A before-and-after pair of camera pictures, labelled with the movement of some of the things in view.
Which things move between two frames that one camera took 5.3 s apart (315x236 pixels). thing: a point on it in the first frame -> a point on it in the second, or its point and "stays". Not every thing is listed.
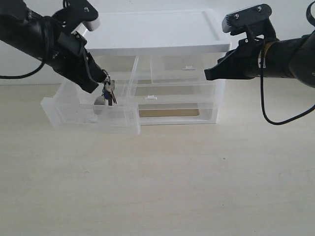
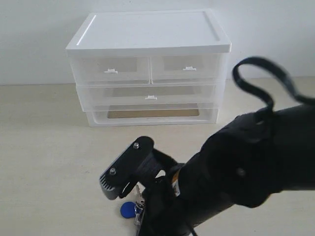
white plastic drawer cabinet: [181, 56] stays
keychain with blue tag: [108, 91] -> [131, 209]
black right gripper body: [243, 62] -> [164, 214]
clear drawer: [174, 70] stays
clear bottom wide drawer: [179, 113] stays
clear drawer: [113, 108] -> [110, 70]
